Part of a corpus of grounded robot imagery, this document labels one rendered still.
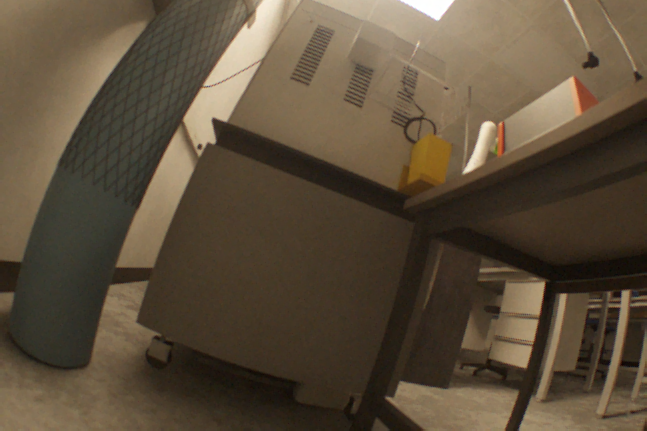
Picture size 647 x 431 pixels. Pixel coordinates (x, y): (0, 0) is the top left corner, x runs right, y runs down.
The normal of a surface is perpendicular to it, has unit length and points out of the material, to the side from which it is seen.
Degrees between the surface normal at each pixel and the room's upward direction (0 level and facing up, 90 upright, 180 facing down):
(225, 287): 90
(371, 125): 90
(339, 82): 90
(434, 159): 93
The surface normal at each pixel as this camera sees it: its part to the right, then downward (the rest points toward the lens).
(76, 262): 0.80, 0.06
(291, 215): 0.24, -0.25
